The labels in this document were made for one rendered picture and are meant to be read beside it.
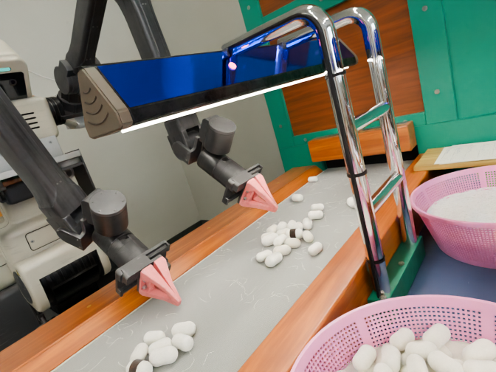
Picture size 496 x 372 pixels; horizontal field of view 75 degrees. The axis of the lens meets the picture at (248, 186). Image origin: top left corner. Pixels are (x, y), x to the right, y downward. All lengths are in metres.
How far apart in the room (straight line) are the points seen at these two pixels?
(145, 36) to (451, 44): 0.70
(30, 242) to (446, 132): 1.15
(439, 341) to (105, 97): 0.42
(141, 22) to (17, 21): 2.06
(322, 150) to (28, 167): 0.77
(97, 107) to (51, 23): 2.48
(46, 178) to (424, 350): 0.58
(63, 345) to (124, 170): 2.21
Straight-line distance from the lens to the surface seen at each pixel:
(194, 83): 0.43
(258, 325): 0.49
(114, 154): 2.74
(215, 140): 0.66
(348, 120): 0.43
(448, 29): 0.97
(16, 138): 0.62
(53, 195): 0.64
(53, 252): 1.07
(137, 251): 0.60
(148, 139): 2.90
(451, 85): 0.97
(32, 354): 0.65
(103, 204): 0.58
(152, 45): 0.76
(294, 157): 1.18
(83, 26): 0.96
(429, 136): 1.00
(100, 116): 0.38
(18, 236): 1.08
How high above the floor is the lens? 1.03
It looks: 14 degrees down
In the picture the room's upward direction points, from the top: 17 degrees counter-clockwise
